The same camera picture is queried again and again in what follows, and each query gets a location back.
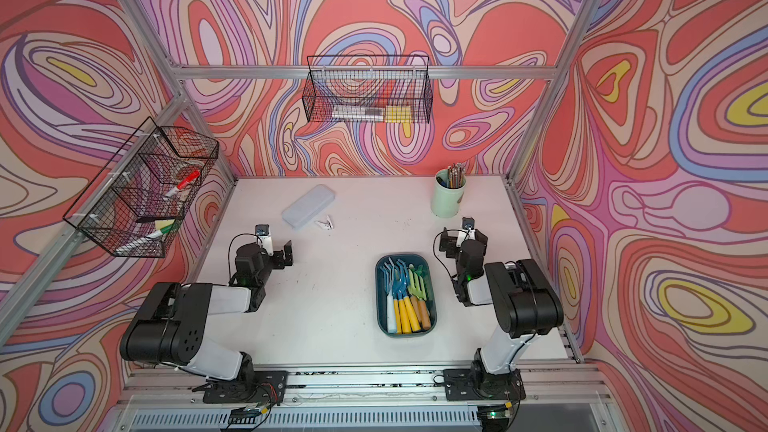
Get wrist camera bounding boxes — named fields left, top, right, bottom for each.
left=255, top=224, right=274, bottom=256
left=456, top=217, right=476, bottom=248

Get teal storage box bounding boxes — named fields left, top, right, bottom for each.
left=375, top=253, right=437, bottom=338

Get green rake wooden handle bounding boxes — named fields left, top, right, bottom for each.
left=408, top=265, right=432, bottom=330

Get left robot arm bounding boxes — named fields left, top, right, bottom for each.
left=119, top=240, right=293, bottom=407

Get wire basket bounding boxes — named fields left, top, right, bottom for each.
left=302, top=53, right=434, bottom=123
left=63, top=118, right=219, bottom=258

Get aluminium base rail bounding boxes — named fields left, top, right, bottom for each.
left=104, top=362, right=628, bottom=431

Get light blue rake white handle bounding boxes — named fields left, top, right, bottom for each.
left=383, top=258, right=399, bottom=335

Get green white marker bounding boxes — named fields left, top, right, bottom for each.
left=116, top=219, right=176, bottom=255

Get yellow eraser in basket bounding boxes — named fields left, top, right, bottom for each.
left=384, top=105, right=413, bottom=124

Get pencils in cup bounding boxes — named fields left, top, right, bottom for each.
left=437, top=163, right=466, bottom=189

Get left wire basket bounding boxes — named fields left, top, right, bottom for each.
left=63, top=118, right=219, bottom=258

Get red marker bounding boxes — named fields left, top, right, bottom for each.
left=164, top=170, right=200, bottom=199

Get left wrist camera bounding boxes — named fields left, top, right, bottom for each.
left=255, top=224, right=274, bottom=256

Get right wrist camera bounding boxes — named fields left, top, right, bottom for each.
left=456, top=217, right=476, bottom=248

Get dark blue rake yellow handle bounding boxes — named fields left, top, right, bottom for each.
left=394, top=265, right=412, bottom=334

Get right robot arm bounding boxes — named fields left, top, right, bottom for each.
left=433, top=228, right=564, bottom=405

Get back wire basket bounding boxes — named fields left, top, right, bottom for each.
left=302, top=53, right=434, bottom=123

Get green pencil cup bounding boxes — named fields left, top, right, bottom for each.
left=430, top=169, right=466, bottom=218

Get translucent plastic case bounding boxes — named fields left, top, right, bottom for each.
left=281, top=185, right=336, bottom=230

